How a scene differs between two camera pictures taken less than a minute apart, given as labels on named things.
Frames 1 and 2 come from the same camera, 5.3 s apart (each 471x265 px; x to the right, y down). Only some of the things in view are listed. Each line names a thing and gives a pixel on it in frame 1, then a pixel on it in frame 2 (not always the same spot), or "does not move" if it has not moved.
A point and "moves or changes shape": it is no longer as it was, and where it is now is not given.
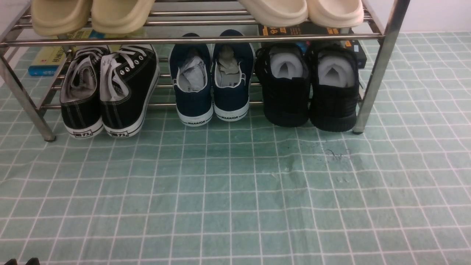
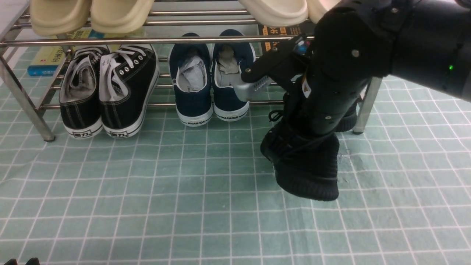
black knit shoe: [284, 70] moves or changes shape
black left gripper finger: [12, 261] does not move
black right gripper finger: [33, 261] does not move
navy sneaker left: [191, 67] does not move
